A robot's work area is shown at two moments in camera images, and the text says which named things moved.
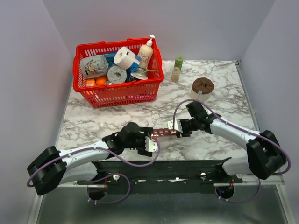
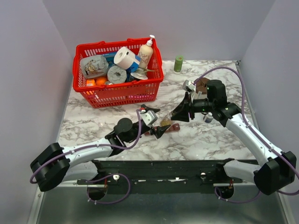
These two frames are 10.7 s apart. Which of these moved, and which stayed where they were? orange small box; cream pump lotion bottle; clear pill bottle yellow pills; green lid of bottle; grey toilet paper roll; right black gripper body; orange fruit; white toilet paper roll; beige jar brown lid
Moved: clear pill bottle yellow pills; right black gripper body
Stayed: beige jar brown lid; green lid of bottle; grey toilet paper roll; white toilet paper roll; cream pump lotion bottle; orange small box; orange fruit
